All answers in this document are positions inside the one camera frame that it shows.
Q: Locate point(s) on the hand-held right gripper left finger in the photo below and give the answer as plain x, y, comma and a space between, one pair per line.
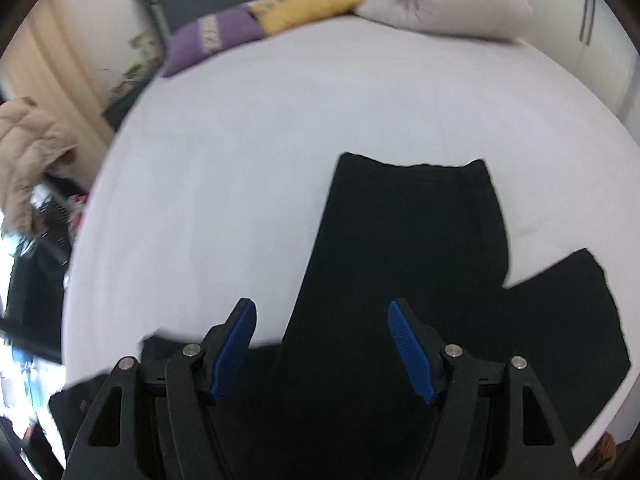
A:
235, 345

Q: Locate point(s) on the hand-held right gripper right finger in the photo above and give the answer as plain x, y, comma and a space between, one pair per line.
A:
407, 342

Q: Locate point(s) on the black pants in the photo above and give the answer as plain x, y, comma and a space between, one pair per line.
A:
400, 240

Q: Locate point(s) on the grey nightstand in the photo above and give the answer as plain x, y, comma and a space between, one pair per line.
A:
120, 107

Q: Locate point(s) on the beige puffer jacket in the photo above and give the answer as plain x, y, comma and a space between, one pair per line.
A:
25, 150

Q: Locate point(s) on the purple pillow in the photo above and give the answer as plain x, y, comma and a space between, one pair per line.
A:
190, 45

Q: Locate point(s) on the cream curtain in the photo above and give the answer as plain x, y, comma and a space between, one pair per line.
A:
55, 60

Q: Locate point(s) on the yellow pillow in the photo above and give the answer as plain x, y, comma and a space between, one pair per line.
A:
300, 7

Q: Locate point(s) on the white rolled duvet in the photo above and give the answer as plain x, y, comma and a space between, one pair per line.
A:
450, 0

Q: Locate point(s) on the white wardrobe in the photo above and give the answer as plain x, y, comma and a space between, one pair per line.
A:
600, 35

